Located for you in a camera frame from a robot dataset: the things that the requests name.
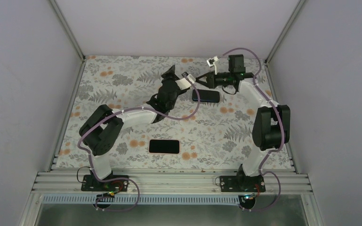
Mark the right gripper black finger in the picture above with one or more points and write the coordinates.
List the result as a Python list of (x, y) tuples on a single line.
[(205, 77), (203, 83)]

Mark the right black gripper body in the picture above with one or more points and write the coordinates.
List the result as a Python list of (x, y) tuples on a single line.
[(215, 84)]

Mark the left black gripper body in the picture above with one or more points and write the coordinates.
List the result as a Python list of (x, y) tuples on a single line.
[(170, 106)]

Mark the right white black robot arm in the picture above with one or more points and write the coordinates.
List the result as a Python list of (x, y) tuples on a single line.
[(271, 129)]

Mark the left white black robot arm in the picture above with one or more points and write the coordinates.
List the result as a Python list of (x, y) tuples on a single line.
[(101, 130)]

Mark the black phone with pink edge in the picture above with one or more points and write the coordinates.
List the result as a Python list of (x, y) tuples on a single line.
[(164, 146)]

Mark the floral patterned table mat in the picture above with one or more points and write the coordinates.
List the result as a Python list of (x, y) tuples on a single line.
[(212, 135)]

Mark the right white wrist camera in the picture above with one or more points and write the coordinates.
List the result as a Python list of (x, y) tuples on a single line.
[(212, 63)]

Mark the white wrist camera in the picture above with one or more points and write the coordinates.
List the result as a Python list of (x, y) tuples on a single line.
[(212, 63), (186, 82)]

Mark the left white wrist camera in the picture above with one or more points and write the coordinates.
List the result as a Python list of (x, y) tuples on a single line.
[(186, 82)]

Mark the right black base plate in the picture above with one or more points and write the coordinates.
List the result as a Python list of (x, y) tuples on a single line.
[(232, 184)]

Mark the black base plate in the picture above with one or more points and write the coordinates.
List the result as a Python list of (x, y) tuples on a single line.
[(232, 184), (120, 184)]

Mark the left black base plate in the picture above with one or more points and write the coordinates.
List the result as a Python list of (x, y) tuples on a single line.
[(120, 184)]

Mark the slotted grey cable duct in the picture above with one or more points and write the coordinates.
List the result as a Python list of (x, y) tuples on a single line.
[(144, 199)]

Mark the aluminium rail frame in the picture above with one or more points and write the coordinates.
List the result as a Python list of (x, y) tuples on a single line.
[(172, 181)]

